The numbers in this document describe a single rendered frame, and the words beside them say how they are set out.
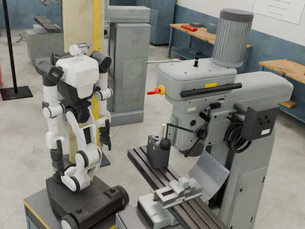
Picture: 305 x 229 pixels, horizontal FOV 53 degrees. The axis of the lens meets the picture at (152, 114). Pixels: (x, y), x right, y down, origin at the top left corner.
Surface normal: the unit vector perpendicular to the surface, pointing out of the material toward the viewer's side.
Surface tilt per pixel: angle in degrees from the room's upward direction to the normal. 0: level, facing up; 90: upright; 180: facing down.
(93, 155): 66
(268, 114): 90
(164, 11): 90
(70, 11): 90
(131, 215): 0
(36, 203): 0
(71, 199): 0
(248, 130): 90
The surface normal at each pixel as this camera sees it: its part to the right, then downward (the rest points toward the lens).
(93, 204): 0.09, -0.88
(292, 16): -0.87, 0.16
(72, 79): 0.05, 0.39
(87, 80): 0.73, 0.37
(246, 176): 0.49, 0.42
